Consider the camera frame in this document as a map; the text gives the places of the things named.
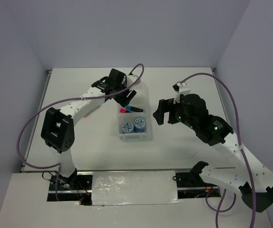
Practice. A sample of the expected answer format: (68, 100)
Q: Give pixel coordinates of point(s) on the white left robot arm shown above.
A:
(58, 129)

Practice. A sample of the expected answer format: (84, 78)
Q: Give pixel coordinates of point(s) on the pink cap black highlighter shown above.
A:
(122, 110)

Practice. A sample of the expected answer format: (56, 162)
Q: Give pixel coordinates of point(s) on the blue round jar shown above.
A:
(127, 127)
(139, 125)

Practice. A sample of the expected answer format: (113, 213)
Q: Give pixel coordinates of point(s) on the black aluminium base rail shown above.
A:
(81, 190)

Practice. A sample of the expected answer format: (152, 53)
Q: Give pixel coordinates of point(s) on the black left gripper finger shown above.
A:
(131, 95)
(123, 98)

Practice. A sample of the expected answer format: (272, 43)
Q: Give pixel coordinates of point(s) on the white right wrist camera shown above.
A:
(181, 89)

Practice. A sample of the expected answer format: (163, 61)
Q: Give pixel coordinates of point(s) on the silver foil covered plate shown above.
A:
(134, 188)

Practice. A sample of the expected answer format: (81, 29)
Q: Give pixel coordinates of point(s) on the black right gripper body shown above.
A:
(177, 115)

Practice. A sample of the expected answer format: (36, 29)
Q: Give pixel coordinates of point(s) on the blue cap black highlighter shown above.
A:
(133, 109)

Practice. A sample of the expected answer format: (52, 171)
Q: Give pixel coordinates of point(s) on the translucent three-compartment organizer tray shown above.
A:
(141, 100)

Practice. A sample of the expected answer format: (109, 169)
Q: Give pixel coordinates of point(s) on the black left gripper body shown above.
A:
(122, 87)

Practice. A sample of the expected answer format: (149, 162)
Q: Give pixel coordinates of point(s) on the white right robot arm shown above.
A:
(252, 178)

